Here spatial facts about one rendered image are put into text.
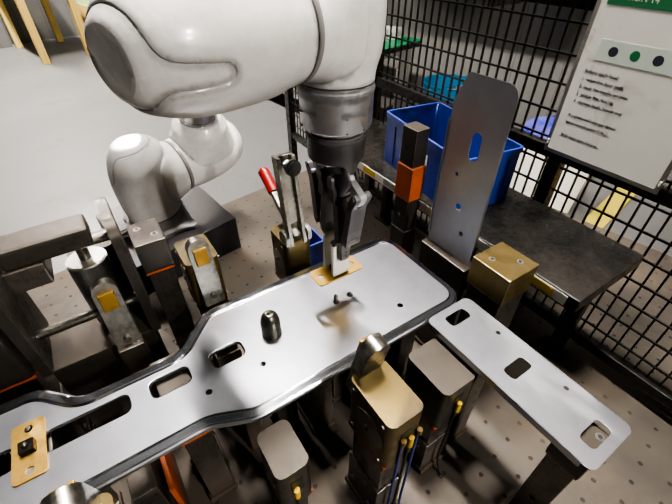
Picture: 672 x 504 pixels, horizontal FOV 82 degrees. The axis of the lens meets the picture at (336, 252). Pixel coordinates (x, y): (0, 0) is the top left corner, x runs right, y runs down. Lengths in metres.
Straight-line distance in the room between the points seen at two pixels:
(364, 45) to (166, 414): 0.52
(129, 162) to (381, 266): 0.70
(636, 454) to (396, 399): 0.63
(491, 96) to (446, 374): 0.43
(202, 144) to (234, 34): 0.86
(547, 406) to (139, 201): 1.02
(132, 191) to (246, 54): 0.87
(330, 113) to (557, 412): 0.50
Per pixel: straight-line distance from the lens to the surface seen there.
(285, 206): 0.70
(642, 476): 1.05
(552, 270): 0.81
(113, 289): 0.68
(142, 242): 0.70
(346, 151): 0.49
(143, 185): 1.15
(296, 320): 0.67
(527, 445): 0.97
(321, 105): 0.46
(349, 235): 0.54
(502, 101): 0.67
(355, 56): 0.43
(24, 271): 0.67
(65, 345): 0.82
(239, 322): 0.69
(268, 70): 0.35
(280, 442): 0.57
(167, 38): 0.31
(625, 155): 0.90
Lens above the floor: 1.51
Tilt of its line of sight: 40 degrees down
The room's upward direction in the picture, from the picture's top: straight up
